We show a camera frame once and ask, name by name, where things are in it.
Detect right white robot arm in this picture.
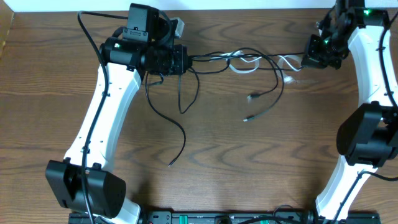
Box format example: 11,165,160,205
301,1,397,223

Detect black usb cable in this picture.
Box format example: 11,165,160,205
144,51,233,167

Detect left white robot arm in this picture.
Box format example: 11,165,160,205
45,3,192,223

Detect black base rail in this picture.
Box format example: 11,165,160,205
68,210,381,224

